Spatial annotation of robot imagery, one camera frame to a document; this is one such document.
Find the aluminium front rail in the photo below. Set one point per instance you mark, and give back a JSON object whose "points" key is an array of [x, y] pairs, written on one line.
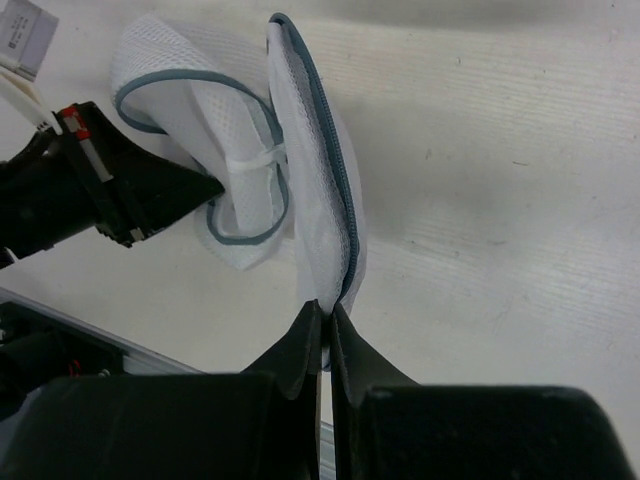
{"points": [[138, 360]]}

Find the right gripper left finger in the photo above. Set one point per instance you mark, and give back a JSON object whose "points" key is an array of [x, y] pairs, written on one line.
{"points": [[291, 432]]}

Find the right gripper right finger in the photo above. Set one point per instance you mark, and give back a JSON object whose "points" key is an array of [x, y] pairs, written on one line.
{"points": [[358, 373]]}

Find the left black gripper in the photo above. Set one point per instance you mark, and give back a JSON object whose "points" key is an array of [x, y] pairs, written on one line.
{"points": [[92, 176]]}

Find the white mesh laundry bag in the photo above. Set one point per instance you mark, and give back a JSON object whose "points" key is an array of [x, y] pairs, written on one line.
{"points": [[259, 120]]}

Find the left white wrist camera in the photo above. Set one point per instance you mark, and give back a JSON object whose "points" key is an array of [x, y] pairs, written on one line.
{"points": [[27, 31]]}

